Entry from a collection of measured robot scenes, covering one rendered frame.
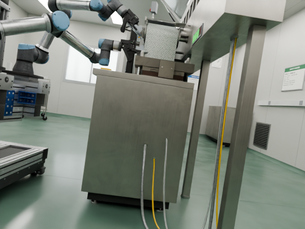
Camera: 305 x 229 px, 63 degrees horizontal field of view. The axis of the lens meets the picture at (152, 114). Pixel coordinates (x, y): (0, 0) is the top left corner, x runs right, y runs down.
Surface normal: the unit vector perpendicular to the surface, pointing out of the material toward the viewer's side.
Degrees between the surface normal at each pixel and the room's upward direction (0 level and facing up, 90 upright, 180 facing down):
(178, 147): 90
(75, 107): 90
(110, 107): 90
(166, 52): 90
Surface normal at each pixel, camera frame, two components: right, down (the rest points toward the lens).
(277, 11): 0.04, 0.04
